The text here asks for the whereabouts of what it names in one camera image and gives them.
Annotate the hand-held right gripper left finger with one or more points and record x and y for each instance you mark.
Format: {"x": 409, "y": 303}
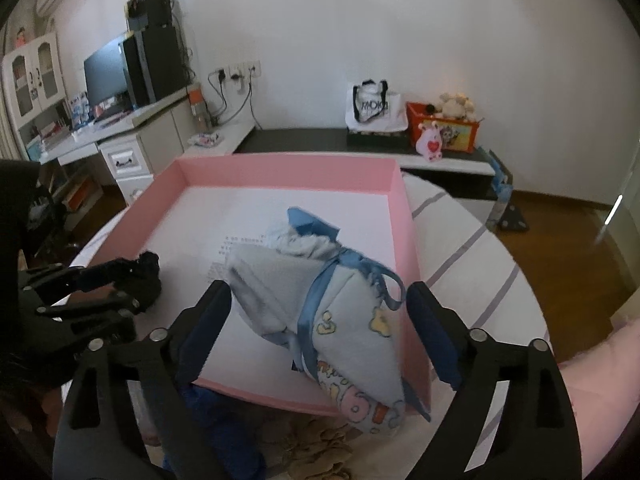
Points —
{"x": 207, "y": 330}

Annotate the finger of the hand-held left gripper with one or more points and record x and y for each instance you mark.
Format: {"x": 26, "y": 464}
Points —
{"x": 100, "y": 310}
{"x": 100, "y": 272}

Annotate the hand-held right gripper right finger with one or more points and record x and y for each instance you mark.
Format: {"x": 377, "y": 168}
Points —
{"x": 435, "y": 330}

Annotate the light blue printed cloth bundle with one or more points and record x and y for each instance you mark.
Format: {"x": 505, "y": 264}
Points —
{"x": 345, "y": 340}

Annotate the dark blue cloth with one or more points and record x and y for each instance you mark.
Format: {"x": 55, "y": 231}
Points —
{"x": 220, "y": 430}

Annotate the tan cloth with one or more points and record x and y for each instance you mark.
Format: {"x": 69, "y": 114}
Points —
{"x": 320, "y": 445}

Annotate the pink shallow box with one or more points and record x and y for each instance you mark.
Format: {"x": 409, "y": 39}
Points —
{"x": 280, "y": 172}

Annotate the black office chair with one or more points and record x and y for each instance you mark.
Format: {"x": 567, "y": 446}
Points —
{"x": 52, "y": 220}

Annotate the orange storage box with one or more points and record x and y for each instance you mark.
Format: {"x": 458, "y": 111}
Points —
{"x": 75, "y": 195}

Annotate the beige curtain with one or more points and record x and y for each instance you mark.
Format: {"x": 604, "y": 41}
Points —
{"x": 7, "y": 130}

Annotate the stack of books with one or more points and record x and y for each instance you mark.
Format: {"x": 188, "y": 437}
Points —
{"x": 50, "y": 132}

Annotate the white striped table cover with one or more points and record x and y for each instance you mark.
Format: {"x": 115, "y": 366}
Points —
{"x": 475, "y": 260}

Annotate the white hutch cabinet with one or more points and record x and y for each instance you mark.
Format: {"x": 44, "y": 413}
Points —
{"x": 30, "y": 80}

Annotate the red notebook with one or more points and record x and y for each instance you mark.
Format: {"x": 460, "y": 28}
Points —
{"x": 110, "y": 120}

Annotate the dark bathroom scale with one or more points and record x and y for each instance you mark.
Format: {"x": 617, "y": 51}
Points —
{"x": 512, "y": 220}

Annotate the white desk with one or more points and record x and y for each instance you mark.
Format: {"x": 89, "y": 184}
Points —
{"x": 150, "y": 145}

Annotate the black computer monitor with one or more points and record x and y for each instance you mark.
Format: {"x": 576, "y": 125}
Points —
{"x": 105, "y": 75}

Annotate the small pink doll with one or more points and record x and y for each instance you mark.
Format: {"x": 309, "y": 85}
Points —
{"x": 21, "y": 34}

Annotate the pink printed quilt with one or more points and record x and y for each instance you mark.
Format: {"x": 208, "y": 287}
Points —
{"x": 600, "y": 370}

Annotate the small pink white packet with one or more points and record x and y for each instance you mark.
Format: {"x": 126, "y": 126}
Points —
{"x": 205, "y": 139}

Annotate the pink heart plush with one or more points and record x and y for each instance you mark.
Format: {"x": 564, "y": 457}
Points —
{"x": 431, "y": 145}

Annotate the black computer tower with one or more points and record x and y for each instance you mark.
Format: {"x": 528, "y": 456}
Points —
{"x": 160, "y": 65}

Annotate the orange capped bottle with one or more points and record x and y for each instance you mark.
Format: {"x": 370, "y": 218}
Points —
{"x": 196, "y": 105}

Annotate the red toy box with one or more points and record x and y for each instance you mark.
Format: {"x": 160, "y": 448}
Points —
{"x": 460, "y": 135}

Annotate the black and white tv cabinet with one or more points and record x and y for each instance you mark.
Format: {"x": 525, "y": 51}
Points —
{"x": 300, "y": 140}

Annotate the cream plush toy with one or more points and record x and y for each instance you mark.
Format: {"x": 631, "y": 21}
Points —
{"x": 455, "y": 105}

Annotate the black speaker box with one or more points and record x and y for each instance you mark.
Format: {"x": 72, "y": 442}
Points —
{"x": 150, "y": 10}

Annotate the white tote bag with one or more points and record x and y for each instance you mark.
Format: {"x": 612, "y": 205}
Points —
{"x": 375, "y": 110}

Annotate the white wall outlets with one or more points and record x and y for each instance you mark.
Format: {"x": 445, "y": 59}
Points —
{"x": 240, "y": 69}

